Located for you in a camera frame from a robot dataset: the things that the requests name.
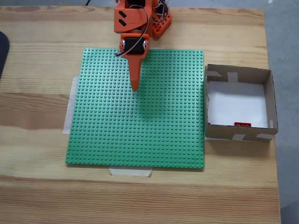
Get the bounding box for red lego block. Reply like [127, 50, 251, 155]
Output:
[233, 121, 253, 128]

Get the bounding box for green lego baseplate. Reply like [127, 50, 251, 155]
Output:
[65, 48, 205, 172]

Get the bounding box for cardboard box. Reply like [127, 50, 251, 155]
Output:
[204, 63, 279, 143]

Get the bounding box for masking tape strip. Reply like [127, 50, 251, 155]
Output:
[62, 74, 80, 135]
[109, 167, 154, 178]

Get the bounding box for white paper sheet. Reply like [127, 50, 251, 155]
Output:
[206, 80, 269, 129]

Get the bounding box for black rounded pad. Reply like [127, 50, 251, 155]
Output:
[0, 31, 11, 80]

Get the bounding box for gripper servo wire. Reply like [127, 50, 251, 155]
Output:
[115, 7, 150, 58]

